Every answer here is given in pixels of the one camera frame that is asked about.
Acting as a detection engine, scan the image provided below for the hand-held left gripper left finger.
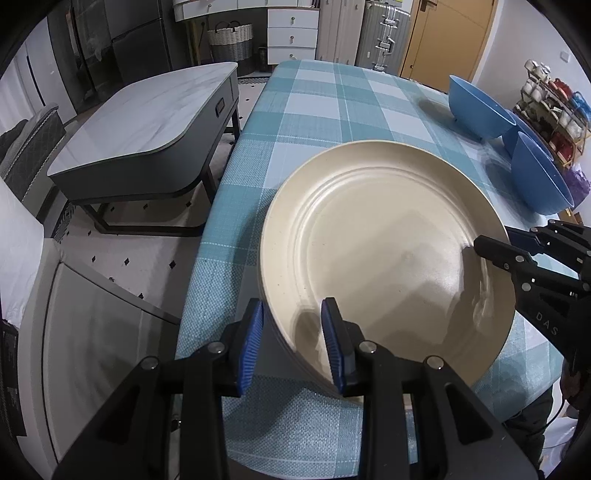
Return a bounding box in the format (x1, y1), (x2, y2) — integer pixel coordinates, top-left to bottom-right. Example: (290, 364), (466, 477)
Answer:
(51, 298), (265, 480)

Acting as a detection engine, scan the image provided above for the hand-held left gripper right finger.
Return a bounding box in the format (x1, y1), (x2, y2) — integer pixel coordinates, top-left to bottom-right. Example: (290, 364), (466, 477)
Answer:
(321, 296), (541, 480)

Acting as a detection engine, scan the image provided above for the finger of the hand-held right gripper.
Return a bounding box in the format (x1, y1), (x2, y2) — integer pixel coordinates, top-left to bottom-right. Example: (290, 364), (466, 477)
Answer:
(475, 234), (539, 278)
(510, 220), (591, 278)

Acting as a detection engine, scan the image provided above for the blue bowl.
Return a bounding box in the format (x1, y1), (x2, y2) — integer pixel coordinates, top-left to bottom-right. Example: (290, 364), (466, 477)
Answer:
(449, 74), (518, 140)
(501, 110), (533, 158)
(512, 131), (576, 216)

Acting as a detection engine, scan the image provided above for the large cream plate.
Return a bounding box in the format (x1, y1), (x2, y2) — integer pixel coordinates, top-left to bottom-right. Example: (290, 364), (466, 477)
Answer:
(259, 139), (517, 393)

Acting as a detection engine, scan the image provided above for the purple plastic bag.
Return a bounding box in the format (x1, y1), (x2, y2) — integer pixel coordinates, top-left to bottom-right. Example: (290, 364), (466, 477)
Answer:
(564, 167), (591, 200)

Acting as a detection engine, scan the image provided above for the wooden shoe rack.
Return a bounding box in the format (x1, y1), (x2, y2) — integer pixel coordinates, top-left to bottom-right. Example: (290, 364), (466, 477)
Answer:
(512, 60), (591, 163)

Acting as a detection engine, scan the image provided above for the blue plastic bag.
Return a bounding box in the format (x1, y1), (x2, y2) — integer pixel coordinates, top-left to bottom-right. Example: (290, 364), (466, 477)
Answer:
(568, 90), (591, 116)

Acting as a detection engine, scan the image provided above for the cream diamond pattern rug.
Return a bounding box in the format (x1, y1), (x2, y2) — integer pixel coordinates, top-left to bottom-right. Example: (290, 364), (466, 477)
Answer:
(55, 74), (269, 333)

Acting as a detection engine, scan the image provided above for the white grey furniture panel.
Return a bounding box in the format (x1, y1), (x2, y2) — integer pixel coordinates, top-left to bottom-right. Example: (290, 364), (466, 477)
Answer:
(41, 240), (182, 464)

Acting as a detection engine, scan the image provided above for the collection of sneakers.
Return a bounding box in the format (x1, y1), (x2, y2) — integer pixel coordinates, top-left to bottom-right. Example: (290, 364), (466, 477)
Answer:
(519, 59), (591, 153)

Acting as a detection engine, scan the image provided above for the tan wooden door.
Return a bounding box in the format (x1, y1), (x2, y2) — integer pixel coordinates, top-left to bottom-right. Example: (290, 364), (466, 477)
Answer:
(399, 0), (500, 90)

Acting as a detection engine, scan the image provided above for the teal checked tablecloth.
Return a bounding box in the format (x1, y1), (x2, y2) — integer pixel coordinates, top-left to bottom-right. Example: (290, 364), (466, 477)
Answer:
(173, 59), (566, 480)

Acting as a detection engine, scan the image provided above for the marble top coffee table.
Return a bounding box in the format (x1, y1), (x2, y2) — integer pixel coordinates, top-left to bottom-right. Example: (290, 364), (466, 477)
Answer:
(46, 61), (242, 237)

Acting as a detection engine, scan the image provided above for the silver suitcase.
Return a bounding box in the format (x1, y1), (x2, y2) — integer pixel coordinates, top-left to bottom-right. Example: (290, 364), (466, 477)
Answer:
(355, 0), (413, 73)

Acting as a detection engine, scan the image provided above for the beige suitcase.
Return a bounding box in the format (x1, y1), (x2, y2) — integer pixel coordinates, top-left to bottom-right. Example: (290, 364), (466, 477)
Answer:
(318, 0), (368, 64)

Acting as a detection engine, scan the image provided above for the white drawer cabinet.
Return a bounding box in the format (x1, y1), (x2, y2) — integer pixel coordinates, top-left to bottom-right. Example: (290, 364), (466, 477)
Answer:
(267, 7), (320, 63)

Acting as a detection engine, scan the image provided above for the dark quilted cushion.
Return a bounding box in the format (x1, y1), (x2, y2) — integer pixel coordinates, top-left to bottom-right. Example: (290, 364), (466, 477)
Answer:
(0, 105), (65, 195)

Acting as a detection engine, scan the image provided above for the woven laundry basket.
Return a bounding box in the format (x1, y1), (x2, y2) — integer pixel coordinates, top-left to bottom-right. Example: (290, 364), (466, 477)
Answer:
(207, 21), (254, 63)

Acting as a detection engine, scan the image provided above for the grey fridge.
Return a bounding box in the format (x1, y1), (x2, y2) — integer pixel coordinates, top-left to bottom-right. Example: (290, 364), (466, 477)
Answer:
(104, 0), (178, 86)

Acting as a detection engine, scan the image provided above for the white wardrobe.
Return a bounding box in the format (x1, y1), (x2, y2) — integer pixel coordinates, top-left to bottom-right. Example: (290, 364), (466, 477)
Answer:
(9, 18), (81, 123)

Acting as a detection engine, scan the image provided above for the white desk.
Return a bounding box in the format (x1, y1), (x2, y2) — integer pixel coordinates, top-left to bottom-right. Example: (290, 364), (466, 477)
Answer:
(173, 0), (319, 21)

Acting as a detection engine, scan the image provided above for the dark glass wardrobe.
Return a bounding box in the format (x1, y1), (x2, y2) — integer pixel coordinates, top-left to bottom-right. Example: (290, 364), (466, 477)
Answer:
(46, 0), (116, 112)

